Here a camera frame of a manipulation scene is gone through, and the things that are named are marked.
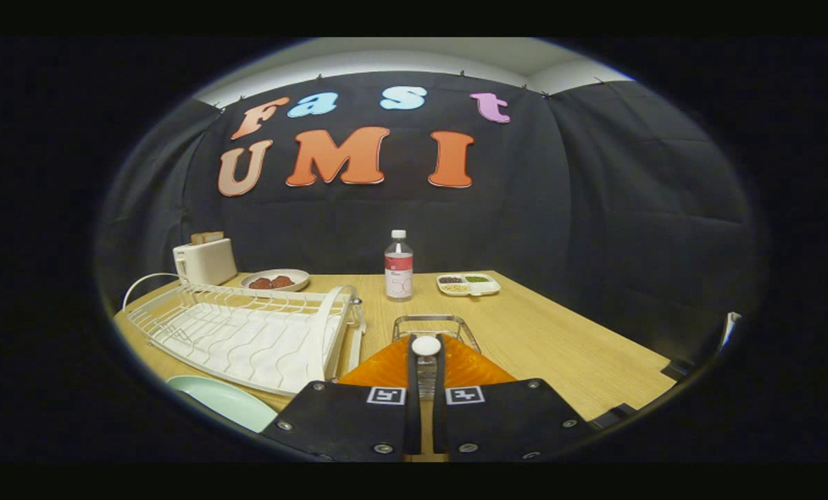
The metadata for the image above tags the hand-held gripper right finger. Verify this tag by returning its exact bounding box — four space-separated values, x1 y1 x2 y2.
433 333 595 463

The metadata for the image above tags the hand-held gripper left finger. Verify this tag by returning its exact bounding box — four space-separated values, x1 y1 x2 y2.
261 335 423 463

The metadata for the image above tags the metal wire basket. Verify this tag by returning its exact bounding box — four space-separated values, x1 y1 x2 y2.
393 315 482 400

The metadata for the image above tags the white wire dish rack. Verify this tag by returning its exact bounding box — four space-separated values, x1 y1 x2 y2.
122 273 367 397

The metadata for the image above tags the light green plate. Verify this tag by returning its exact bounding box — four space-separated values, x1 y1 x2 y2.
167 376 279 433

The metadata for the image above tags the beige plate with meat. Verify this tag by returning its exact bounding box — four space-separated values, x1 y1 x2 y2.
240 269 310 292

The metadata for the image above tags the clear plastic bottle red label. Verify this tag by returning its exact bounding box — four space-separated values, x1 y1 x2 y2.
385 230 414 302

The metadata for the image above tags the white divided bean tray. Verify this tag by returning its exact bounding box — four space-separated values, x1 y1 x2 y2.
437 273 502 297

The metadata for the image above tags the black backdrop cloth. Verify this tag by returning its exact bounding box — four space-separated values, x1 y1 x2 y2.
98 69 758 362

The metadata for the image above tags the white toaster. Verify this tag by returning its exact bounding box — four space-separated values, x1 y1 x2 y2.
173 238 238 286

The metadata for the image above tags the white and blue object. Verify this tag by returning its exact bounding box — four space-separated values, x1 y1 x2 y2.
716 311 742 355

